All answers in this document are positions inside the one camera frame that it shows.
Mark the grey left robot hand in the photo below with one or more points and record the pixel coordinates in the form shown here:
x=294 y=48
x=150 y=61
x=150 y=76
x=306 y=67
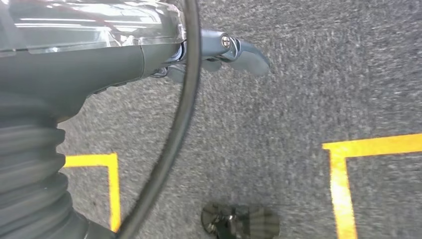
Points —
x=82 y=66

